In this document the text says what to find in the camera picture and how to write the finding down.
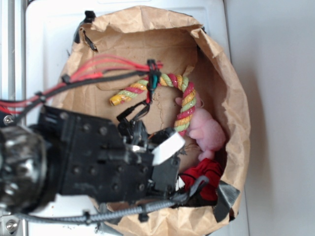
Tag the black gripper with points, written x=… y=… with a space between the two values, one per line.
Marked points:
x=154 y=169

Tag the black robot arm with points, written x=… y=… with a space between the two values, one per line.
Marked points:
x=74 y=154

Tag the pink plush toy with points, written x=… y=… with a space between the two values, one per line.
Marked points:
x=196 y=122

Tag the red crumpled cloth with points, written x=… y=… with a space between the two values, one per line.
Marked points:
x=209 y=168

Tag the brown paper bag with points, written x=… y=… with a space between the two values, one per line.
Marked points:
x=179 y=42

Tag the multicolored twisted rope toy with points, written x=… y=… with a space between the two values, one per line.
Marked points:
x=188 y=100

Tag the aluminium frame rail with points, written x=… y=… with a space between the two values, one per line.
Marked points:
x=12 y=48

